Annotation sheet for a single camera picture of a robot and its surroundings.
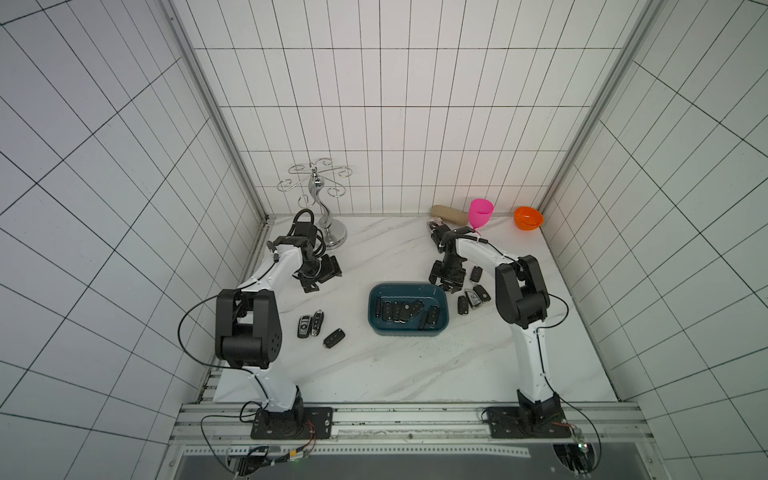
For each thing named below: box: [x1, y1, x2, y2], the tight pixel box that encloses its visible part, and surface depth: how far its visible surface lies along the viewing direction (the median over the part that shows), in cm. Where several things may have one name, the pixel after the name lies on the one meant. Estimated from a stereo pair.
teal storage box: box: [368, 282, 450, 337], surface depth 92 cm
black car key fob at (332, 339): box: [323, 328, 346, 348], surface depth 88 cm
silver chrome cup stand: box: [277, 158, 353, 250], surface depth 96 cm
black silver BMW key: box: [297, 315, 311, 339], surface depth 89 cm
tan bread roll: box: [431, 205, 468, 226], surface depth 121 cm
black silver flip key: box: [310, 309, 325, 337], surface depth 91 cm
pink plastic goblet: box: [468, 198, 494, 230], surface depth 104 cm
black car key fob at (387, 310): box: [382, 300, 393, 322], surface depth 92 cm
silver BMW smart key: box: [464, 290, 482, 310], surface depth 97 cm
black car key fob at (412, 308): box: [403, 299, 425, 321], surface depth 93 cm
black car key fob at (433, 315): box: [427, 305, 440, 326], surface depth 93 cm
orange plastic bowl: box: [513, 206, 544, 231], surface depth 117 cm
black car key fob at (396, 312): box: [392, 300, 400, 323], surface depth 92 cm
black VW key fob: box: [457, 296, 469, 315], surface depth 95 cm
